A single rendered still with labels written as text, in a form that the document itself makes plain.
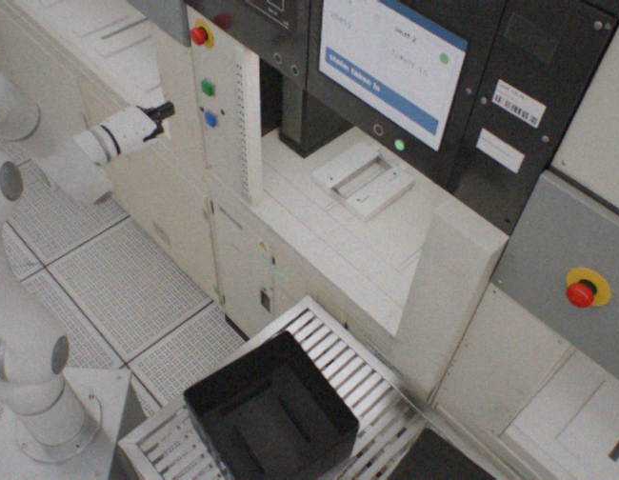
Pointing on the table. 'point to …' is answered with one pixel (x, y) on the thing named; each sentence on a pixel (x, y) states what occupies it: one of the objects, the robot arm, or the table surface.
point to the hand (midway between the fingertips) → (166, 110)
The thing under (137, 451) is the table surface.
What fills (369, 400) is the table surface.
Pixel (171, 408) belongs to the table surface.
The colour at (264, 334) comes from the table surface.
